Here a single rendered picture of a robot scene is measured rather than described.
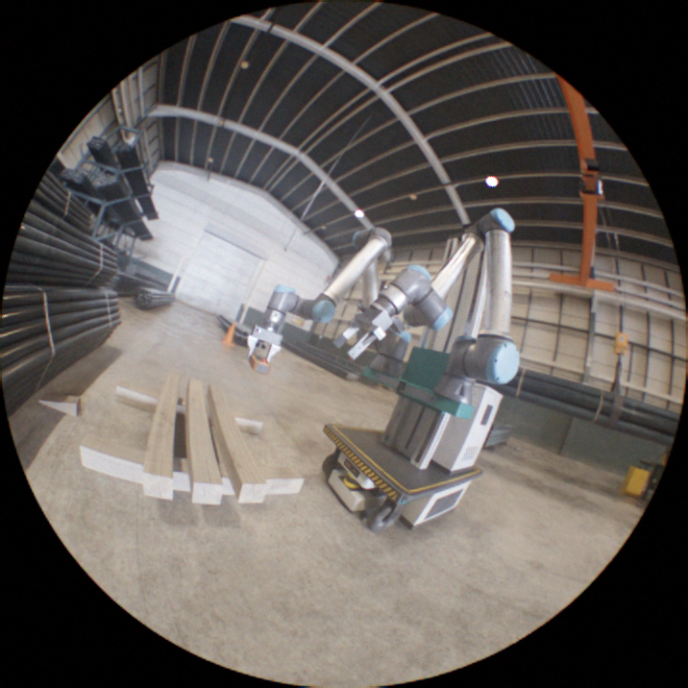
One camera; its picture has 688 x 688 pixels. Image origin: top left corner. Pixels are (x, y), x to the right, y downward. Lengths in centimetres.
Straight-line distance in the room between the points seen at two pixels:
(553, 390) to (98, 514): 388
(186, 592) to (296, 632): 30
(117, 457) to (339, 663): 92
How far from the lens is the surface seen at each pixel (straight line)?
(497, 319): 88
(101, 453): 99
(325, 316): 90
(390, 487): 94
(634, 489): 629
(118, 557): 84
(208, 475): 83
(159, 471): 80
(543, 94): 951
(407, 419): 135
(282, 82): 1127
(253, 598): 80
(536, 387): 341
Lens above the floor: 73
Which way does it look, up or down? 3 degrees up
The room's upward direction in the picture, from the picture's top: 21 degrees clockwise
